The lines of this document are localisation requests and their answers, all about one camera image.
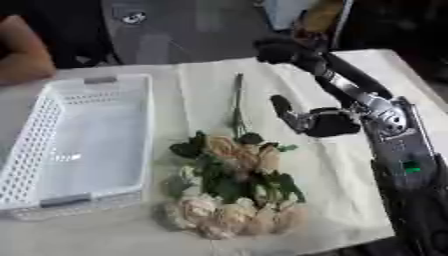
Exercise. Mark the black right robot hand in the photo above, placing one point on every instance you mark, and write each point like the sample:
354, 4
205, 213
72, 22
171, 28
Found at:
332, 121

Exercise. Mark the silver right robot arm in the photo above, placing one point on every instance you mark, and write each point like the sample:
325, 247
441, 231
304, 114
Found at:
408, 166

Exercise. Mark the cream artificial rose bouquet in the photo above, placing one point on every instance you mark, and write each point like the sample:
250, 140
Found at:
233, 180

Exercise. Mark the white perforated plastic basket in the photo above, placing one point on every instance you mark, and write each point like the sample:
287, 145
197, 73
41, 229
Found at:
87, 140

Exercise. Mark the black chair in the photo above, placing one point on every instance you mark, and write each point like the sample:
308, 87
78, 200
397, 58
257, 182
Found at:
70, 30

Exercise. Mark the person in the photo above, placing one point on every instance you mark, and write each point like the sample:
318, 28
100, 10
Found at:
23, 53

